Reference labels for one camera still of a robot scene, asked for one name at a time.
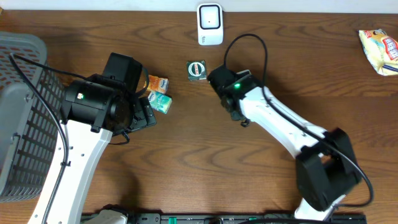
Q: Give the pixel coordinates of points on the grey plastic shopping basket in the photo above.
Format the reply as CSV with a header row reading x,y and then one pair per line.
x,y
28,133

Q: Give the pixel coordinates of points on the dark green round-logo box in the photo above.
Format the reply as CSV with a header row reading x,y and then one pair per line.
x,y
196,70

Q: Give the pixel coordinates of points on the white barcode scanner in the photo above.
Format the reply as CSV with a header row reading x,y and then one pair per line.
x,y
210,24

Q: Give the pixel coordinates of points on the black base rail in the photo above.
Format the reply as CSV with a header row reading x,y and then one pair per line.
x,y
156,218

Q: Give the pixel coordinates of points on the teal tissue pack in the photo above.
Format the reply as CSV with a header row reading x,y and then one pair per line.
x,y
159,101

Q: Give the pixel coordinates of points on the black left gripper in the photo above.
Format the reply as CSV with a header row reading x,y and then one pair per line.
x,y
144,113

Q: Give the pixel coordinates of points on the large yellow snack bag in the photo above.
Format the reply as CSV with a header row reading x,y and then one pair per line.
x,y
380,50

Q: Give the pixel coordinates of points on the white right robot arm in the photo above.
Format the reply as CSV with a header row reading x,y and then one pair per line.
x,y
326,166

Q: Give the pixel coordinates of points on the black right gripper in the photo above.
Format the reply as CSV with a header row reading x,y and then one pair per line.
x,y
237,117

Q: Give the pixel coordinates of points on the orange tissue pack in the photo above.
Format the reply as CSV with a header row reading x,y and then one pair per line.
x,y
157,84

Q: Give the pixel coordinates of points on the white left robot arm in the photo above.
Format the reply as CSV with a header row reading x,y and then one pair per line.
x,y
93,110

